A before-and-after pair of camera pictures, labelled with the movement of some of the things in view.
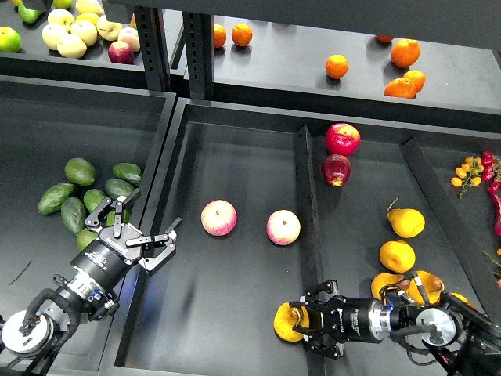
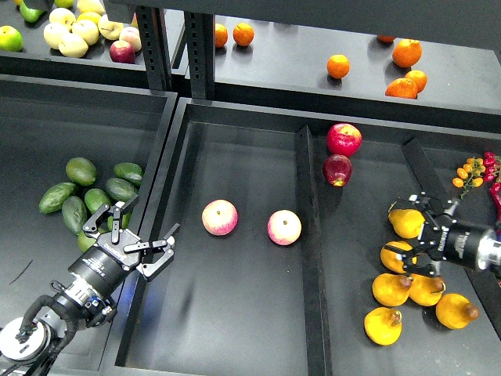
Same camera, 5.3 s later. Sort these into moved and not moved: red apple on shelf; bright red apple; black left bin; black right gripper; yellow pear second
Moved: black right gripper
Not moved: red apple on shelf; black left bin; yellow pear second; bright red apple
